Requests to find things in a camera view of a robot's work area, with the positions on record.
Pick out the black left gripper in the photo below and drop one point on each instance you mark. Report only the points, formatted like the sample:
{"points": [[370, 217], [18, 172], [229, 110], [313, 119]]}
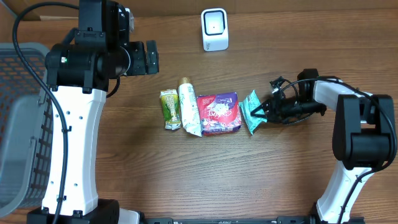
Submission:
{"points": [[136, 50]]}

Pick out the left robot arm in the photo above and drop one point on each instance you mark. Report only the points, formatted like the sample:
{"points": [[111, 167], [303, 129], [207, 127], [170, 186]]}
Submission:
{"points": [[78, 74]]}

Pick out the grey plastic mesh basket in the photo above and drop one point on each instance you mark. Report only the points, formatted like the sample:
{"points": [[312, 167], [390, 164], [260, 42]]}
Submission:
{"points": [[26, 135]]}

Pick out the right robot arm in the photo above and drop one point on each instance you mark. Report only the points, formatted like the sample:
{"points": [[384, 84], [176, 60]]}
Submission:
{"points": [[364, 139]]}

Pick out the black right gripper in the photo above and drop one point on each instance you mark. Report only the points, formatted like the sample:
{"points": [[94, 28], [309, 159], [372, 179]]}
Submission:
{"points": [[278, 109]]}

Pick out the red purple snack pack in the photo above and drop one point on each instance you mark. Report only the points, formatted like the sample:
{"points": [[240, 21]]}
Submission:
{"points": [[219, 113]]}

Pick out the white barcode scanner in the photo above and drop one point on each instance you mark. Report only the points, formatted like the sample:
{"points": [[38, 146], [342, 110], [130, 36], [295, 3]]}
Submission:
{"points": [[214, 27]]}

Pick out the white tube gold cap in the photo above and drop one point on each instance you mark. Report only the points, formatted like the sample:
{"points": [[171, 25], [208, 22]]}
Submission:
{"points": [[188, 106]]}

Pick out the green drink carton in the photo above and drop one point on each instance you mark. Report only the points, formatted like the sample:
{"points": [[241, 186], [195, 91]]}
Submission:
{"points": [[170, 108]]}

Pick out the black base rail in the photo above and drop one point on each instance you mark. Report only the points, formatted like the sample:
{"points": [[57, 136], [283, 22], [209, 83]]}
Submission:
{"points": [[227, 220]]}

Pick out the teal snack packet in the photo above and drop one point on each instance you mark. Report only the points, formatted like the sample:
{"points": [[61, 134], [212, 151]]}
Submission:
{"points": [[250, 103]]}

